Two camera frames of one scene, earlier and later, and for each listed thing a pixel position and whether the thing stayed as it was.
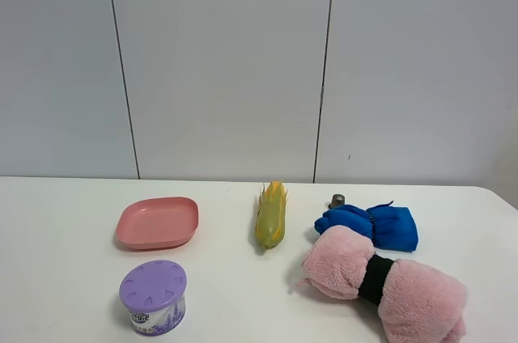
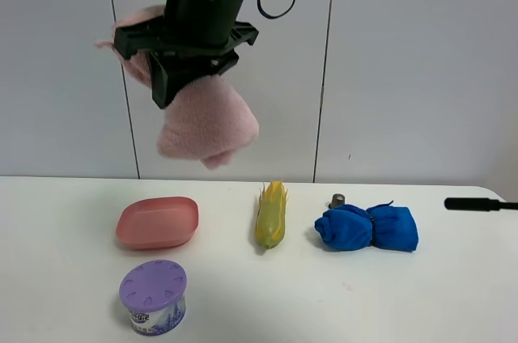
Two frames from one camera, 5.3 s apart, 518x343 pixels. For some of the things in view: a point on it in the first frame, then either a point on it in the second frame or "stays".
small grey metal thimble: (337, 200) stays
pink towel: (417, 304) to (205, 120)
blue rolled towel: (392, 227) stays
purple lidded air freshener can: (154, 292) stays
